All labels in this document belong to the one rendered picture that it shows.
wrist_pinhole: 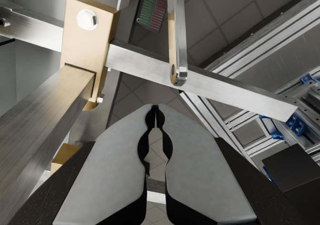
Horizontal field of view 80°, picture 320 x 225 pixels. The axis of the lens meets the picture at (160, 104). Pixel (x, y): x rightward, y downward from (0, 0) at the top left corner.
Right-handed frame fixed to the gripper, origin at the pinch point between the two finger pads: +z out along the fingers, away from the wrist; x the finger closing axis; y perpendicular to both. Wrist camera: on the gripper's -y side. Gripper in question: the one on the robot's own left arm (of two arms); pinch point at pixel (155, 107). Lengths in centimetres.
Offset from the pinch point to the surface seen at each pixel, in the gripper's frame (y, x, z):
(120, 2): -5.6, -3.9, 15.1
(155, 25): -1.7, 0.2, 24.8
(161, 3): -5.1, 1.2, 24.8
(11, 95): 14.3, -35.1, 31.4
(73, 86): 1.5, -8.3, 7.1
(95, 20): -4.1, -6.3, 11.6
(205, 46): 19, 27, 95
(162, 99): 51, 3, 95
